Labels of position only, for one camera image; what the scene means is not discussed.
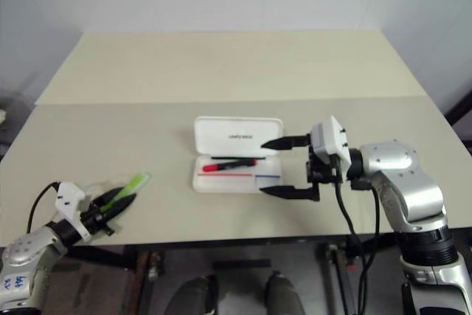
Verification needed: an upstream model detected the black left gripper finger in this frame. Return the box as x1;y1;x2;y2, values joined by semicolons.
91;187;127;210
99;193;139;221

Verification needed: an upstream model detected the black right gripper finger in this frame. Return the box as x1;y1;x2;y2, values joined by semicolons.
260;133;312;153
259;181;322;203

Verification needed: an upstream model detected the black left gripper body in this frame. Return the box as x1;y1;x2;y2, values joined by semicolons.
79;202;116;237

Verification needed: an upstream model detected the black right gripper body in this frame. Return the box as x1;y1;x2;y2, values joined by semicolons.
305;144;346;187

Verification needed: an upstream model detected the green marker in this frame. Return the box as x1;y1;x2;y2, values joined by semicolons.
100;173;153;212

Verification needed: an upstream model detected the white pencil case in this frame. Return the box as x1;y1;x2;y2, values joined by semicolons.
191;115;285;195

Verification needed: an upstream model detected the red marker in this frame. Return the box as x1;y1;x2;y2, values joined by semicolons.
202;157;260;173

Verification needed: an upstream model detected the rusty brown table leg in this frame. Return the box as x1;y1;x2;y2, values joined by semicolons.
136;250;166;283

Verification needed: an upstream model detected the black metal stand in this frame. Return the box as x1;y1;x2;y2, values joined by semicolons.
443;88;472;128

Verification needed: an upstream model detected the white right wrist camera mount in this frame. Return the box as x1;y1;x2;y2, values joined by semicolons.
310;115;352;165

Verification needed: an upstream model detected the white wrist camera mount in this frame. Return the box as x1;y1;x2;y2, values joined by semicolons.
55;181;92;242
310;115;352;165

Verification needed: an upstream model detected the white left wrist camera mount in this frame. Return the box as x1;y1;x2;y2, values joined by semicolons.
55;181;92;242

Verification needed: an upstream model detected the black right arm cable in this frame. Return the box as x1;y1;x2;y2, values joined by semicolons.
350;179;381;315
333;155;369;294

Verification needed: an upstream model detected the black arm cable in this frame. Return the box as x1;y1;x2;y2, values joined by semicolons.
28;181;62;233
333;155;369;294
350;179;381;315

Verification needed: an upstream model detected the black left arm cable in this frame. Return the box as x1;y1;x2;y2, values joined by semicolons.
28;181;62;233

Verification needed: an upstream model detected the black table frame bar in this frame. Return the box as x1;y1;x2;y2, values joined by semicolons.
66;234;405;271

